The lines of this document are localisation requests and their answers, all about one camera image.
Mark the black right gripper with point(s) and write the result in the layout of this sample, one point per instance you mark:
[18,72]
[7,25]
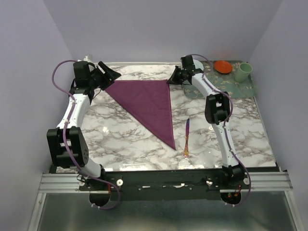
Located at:
[173,79]

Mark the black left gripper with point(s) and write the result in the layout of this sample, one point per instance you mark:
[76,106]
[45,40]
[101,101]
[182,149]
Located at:
[108,77]

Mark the purple cloth napkin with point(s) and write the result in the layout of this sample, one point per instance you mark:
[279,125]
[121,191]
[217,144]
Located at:
[148,101]

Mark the iridescent purple knife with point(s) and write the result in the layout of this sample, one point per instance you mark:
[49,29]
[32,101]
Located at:
[186,147]

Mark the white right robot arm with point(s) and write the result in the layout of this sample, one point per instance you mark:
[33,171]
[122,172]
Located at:
[218,110]

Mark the light blue plate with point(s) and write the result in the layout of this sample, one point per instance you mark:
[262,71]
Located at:
[198,65]

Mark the floral green tray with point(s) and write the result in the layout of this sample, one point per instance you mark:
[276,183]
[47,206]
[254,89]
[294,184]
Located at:
[224,82]

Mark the orange bowl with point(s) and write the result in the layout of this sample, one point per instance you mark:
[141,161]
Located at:
[223,67]

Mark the green cup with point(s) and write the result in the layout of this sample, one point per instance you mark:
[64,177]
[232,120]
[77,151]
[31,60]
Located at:
[243,71]

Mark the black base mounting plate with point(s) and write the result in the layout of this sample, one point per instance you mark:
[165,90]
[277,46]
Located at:
[165,185]

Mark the aluminium frame rail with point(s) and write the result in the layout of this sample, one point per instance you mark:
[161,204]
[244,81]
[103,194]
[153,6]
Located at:
[68,183]

